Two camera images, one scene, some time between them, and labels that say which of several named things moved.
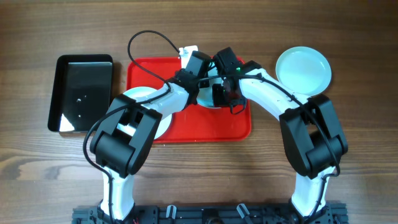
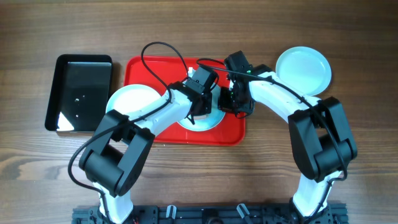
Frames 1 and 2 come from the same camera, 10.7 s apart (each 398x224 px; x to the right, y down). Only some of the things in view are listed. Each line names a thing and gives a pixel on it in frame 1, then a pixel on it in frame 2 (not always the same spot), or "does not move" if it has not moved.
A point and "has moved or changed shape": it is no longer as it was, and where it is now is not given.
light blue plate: x=304 y=70 does not move
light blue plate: x=204 y=94 has moved or changed shape
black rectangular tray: x=82 y=91 does not move
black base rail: x=330 y=215 does not move
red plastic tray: x=197 y=124 does not move
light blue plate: x=137 y=93 has moved or changed shape
